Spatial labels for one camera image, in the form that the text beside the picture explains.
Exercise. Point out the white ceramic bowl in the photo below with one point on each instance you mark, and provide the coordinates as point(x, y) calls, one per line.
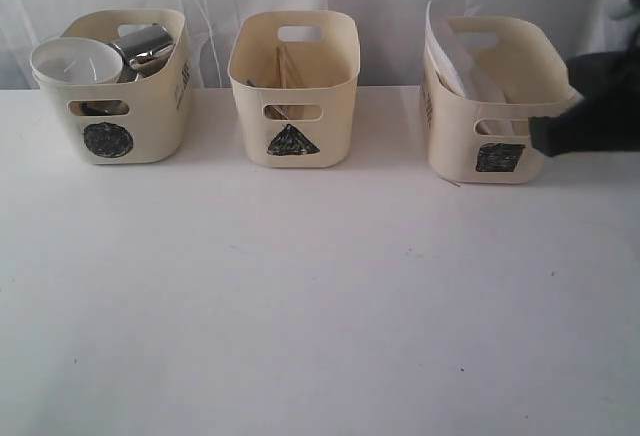
point(75, 61)

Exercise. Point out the cream bin with black triangle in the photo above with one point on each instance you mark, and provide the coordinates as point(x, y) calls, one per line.
point(324, 46)

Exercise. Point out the cream bin with black square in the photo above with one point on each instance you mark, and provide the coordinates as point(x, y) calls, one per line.
point(489, 143)

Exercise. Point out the stainless steel table knife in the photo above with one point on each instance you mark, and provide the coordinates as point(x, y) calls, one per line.
point(274, 111)

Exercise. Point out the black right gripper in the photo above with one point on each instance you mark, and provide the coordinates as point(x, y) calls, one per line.
point(607, 117)

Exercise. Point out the white square plate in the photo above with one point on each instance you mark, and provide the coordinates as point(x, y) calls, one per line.
point(453, 63)

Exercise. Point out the cream bin with black circle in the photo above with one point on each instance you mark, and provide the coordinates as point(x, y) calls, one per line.
point(159, 104)

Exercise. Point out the light wooden chopstick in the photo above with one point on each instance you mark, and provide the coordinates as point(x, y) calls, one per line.
point(293, 78)

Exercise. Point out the steel mug with wire handle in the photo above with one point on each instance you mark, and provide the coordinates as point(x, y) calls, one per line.
point(146, 50)

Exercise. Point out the dark wooden chopstick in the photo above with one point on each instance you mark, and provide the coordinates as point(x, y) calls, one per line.
point(281, 66)

